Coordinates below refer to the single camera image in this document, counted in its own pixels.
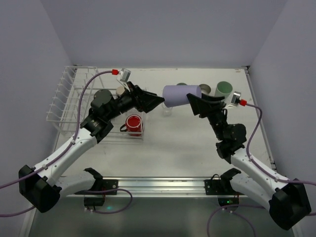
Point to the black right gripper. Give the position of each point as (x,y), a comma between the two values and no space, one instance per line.
(210,110)

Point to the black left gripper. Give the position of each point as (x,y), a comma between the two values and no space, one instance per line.
(138,98)

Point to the small clear faceted glass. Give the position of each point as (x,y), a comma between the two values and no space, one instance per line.
(166,111)

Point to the lavender plastic cup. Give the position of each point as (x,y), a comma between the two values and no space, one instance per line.
(176,95)

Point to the tall light green cup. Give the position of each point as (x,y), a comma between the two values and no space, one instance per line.
(223,89)

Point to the tall beige cup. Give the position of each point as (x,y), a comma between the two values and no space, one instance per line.
(120,90)

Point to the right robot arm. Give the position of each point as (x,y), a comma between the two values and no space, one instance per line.
(286,200)

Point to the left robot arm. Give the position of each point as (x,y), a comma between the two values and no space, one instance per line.
(91,131)

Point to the red mug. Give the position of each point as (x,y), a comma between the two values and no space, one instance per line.
(132,125)

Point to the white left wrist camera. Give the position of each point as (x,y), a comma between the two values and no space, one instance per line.
(123,76)

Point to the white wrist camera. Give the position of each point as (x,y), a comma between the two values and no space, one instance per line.
(123,76)
(233,100)

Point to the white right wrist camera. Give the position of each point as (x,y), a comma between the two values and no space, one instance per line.
(233,100)

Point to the white wire dish rack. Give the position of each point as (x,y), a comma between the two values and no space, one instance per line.
(72,101)

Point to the aluminium mounting rail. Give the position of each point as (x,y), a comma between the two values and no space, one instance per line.
(84,181)

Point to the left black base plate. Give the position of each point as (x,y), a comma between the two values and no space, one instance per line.
(100,185)

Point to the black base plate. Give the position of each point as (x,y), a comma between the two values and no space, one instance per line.
(221,191)
(100,185)

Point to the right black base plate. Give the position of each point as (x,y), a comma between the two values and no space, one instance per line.
(221,191)

